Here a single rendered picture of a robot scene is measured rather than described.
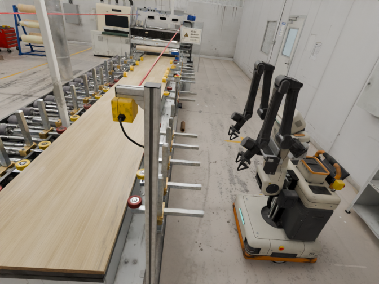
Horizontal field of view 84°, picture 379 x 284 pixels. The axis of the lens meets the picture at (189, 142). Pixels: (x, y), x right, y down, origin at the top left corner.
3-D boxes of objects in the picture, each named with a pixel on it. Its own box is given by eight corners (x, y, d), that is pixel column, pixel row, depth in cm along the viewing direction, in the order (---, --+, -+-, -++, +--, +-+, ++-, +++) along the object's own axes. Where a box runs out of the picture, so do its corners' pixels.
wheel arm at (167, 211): (202, 214, 132) (203, 209, 130) (202, 218, 129) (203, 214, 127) (132, 209, 130) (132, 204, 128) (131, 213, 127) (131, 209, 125)
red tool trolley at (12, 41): (21, 49, 838) (14, 26, 796) (9, 53, 774) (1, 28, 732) (7, 48, 830) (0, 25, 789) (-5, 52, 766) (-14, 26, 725)
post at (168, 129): (168, 177, 176) (171, 125, 152) (167, 180, 173) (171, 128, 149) (163, 177, 176) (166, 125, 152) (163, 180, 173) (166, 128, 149)
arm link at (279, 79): (307, 77, 110) (299, 72, 118) (281, 79, 110) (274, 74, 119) (291, 149, 133) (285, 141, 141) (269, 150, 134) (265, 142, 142)
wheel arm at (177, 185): (200, 187, 155) (201, 183, 152) (200, 191, 152) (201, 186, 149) (140, 183, 152) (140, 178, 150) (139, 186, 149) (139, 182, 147)
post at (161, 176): (161, 231, 135) (164, 173, 110) (160, 236, 132) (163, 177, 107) (155, 231, 135) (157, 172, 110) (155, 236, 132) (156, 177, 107)
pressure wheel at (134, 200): (140, 218, 126) (140, 204, 120) (127, 217, 125) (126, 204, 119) (142, 207, 133) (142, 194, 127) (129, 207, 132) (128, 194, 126)
